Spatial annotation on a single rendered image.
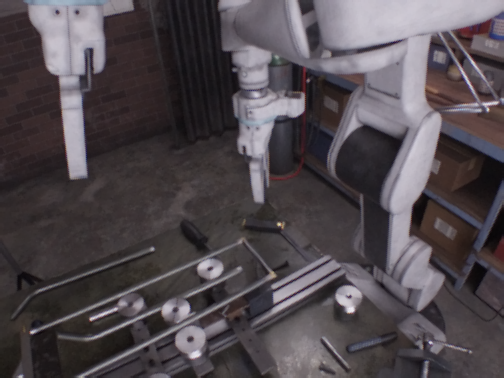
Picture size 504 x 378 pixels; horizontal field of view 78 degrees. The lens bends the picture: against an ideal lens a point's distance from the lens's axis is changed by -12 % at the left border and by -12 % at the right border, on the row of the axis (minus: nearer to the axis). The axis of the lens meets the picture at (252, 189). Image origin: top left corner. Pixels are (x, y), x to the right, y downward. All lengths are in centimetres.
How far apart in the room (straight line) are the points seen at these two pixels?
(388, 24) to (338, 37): 4
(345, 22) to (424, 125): 45
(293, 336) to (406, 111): 49
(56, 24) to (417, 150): 64
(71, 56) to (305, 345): 58
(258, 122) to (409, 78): 30
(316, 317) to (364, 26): 55
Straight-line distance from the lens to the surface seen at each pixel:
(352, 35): 31
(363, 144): 80
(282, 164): 253
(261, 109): 65
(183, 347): 59
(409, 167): 74
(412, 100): 73
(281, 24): 34
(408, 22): 32
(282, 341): 68
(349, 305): 68
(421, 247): 112
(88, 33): 35
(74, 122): 38
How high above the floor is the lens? 148
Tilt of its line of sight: 37 degrees down
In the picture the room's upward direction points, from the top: 5 degrees counter-clockwise
